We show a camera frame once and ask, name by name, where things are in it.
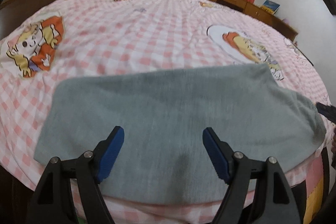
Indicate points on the blue yellow book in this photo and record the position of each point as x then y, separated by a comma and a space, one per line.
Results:
270, 7

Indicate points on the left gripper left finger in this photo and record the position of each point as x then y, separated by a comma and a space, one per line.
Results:
52, 201

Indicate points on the pink checkered bed sheet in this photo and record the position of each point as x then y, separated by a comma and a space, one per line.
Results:
114, 37

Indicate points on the grey pants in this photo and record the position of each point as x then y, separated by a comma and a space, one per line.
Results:
162, 160

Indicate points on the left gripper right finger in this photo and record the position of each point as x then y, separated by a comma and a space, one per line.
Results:
258, 191

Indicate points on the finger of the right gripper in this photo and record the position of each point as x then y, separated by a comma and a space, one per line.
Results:
329, 112

